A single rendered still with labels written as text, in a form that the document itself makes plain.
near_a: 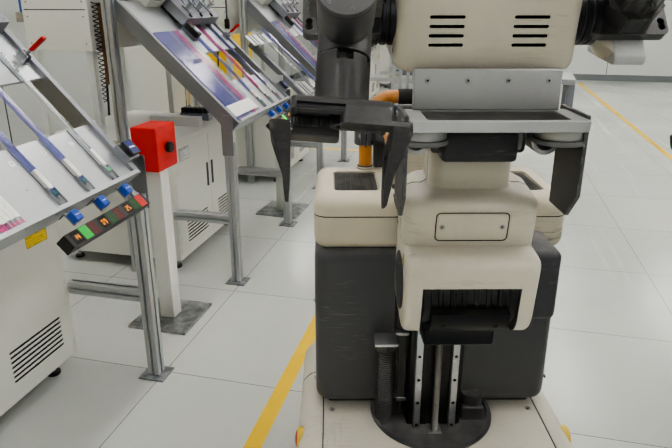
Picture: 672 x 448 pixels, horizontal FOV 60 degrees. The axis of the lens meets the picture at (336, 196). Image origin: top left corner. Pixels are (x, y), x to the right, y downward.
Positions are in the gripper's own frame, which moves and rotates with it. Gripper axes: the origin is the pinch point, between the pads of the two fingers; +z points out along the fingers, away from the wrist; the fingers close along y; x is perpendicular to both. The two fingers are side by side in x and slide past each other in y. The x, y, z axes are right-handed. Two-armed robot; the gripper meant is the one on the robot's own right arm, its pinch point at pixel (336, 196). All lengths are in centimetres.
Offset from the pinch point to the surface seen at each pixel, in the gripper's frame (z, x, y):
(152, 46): -97, 168, -70
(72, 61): -170, 353, -181
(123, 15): -108, 165, -82
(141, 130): -51, 140, -62
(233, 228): -28, 197, -33
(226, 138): -62, 175, -37
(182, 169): -54, 201, -59
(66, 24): -107, 174, -108
